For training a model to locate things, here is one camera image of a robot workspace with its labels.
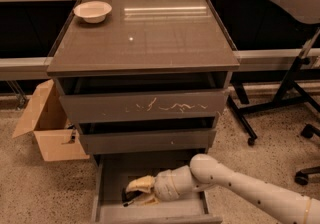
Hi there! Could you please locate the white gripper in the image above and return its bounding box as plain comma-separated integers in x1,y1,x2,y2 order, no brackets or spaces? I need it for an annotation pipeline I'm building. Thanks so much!
125,168,187,206

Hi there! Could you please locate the black rxbar chocolate bar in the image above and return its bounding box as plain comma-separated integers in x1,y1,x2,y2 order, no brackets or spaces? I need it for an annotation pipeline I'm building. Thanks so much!
121,190,146,207

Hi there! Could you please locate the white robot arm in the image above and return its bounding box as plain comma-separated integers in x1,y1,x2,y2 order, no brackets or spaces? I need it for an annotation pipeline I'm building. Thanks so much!
122,154,320,224

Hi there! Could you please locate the grey open bottom drawer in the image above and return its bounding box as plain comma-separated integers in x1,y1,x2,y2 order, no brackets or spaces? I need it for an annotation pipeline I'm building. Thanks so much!
91,149,222,224

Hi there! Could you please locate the grey middle drawer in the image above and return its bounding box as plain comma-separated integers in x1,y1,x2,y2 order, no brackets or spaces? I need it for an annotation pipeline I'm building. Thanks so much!
80,129,216,155

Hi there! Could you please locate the grey top drawer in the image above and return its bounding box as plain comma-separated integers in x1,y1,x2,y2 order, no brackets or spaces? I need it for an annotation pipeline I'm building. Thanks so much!
60,90,228,123

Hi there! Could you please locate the grey drawer cabinet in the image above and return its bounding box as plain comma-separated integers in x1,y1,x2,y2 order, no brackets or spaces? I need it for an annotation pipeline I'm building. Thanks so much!
46,0,241,156

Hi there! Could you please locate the brown cardboard box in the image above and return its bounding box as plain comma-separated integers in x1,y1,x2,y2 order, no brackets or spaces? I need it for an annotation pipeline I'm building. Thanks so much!
13,80,90,162

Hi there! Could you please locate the black office chair base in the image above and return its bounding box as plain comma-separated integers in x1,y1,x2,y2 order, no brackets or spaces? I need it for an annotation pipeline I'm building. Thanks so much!
294,123,320,187

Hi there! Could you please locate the white bowl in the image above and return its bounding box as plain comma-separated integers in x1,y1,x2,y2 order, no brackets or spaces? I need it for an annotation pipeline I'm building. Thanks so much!
74,1,112,24

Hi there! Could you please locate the black rolling stand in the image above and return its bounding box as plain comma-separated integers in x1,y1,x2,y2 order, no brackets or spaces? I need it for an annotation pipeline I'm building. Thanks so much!
227,0,320,146

